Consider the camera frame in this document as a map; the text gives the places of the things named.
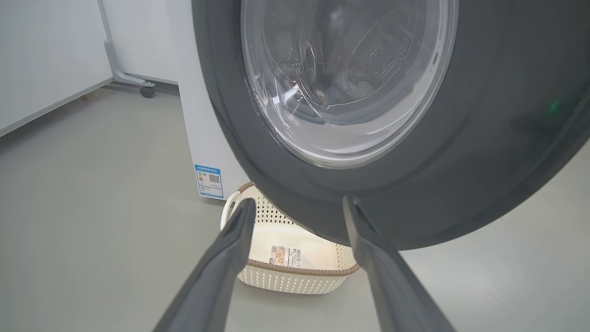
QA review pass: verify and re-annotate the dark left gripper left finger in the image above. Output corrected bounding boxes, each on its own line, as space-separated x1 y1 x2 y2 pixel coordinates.
152 198 257 332

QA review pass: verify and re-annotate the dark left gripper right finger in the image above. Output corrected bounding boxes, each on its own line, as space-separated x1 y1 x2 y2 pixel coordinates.
342 194 457 332

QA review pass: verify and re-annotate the black-rimmed glass washer door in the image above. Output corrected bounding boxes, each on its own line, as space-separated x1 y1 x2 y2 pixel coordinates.
191 0 590 252

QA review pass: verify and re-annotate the cream perforated laundry basket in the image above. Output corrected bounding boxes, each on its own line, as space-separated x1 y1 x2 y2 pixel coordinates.
220 181 361 296

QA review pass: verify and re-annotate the basket product label sticker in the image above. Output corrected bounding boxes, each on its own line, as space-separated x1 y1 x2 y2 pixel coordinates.
269 245 303 269

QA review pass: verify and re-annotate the white front-load washing machine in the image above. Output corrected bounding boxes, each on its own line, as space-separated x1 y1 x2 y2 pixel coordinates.
166 0 252 202

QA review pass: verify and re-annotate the blue energy label sticker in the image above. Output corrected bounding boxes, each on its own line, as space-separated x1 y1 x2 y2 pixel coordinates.
194 164 225 200

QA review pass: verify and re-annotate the grey caster leg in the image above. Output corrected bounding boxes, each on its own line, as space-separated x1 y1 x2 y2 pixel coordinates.
96 0 157 99

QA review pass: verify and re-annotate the white partition panel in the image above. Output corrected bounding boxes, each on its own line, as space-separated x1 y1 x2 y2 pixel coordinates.
0 0 114 138
101 0 181 86

